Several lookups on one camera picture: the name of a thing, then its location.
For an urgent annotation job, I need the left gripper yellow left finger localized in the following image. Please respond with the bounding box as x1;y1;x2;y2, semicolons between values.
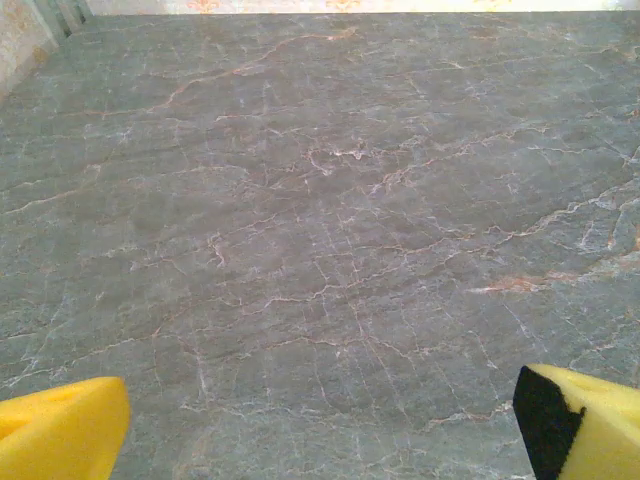
0;376;132;480

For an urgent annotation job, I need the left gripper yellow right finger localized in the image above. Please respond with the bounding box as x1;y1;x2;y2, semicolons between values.
512;363;640;480

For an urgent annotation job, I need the aluminium frame post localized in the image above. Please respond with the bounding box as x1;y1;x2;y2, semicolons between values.
47;0;90;40

